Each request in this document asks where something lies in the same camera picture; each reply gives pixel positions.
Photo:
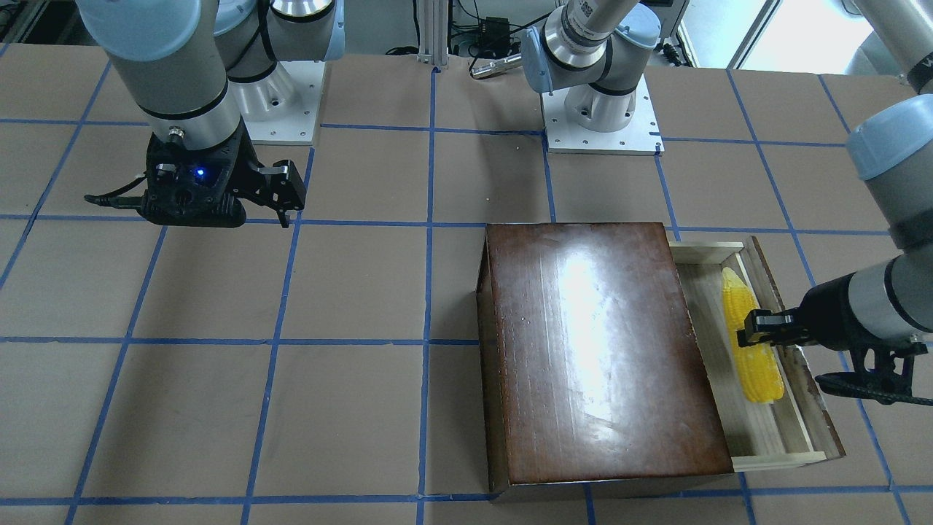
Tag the aluminium frame post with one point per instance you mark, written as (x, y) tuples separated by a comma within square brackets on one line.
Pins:
[(433, 30)]

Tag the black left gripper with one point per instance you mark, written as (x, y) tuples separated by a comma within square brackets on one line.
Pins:
[(826, 308)]

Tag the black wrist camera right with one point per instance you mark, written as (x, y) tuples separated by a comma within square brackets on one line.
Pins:
[(183, 187)]

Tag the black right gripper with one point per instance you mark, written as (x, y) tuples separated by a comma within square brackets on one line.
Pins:
[(246, 165)]

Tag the dark wooden drawer box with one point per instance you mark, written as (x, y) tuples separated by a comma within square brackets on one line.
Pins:
[(607, 361)]

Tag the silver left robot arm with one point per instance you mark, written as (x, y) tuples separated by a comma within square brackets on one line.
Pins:
[(781, 147)]

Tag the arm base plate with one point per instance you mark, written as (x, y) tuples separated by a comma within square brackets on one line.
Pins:
[(579, 120), (283, 108)]

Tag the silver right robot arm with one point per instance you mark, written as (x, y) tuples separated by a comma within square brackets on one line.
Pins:
[(204, 73)]

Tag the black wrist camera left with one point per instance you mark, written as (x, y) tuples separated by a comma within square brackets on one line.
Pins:
[(883, 374)]

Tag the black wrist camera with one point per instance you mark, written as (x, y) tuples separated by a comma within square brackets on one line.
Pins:
[(883, 374), (183, 187)]

